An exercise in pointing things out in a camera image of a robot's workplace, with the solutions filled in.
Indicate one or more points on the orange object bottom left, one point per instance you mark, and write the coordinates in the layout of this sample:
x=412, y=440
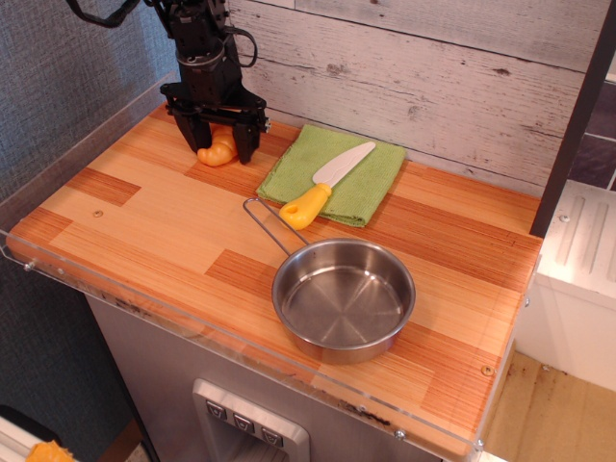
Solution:
x=49, y=452

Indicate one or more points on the silver dispenser button panel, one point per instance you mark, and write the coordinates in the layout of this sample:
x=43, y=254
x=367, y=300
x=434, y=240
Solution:
x=245, y=426

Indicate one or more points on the silver toy fridge cabinet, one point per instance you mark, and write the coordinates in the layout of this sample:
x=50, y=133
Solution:
x=161, y=368

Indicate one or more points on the green cloth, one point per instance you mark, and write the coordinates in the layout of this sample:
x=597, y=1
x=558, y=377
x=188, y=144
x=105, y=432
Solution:
x=350, y=175

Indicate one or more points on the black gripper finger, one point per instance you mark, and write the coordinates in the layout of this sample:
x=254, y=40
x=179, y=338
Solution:
x=247, y=140
x=196, y=132

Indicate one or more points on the white ribbed side cabinet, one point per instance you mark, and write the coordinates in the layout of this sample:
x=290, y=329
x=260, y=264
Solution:
x=568, y=321

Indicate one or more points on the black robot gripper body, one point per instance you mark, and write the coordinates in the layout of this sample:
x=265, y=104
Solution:
x=212, y=87

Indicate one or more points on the yellow handled toy knife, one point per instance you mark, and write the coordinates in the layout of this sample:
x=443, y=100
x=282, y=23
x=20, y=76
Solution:
x=301, y=212

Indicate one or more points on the orange plastic toy croissant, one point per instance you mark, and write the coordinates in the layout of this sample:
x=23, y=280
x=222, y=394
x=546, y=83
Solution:
x=222, y=150

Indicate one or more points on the stainless steel saucepan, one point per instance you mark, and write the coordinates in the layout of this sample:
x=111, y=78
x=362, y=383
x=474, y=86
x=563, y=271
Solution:
x=343, y=301

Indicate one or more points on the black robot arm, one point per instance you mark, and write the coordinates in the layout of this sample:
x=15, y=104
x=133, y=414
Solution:
x=200, y=28

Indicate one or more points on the dark right shelf post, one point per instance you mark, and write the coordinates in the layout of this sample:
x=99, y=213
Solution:
x=586, y=100

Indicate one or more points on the clear acrylic guard rail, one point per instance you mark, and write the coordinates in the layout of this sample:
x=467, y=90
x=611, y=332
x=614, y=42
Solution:
x=28, y=119

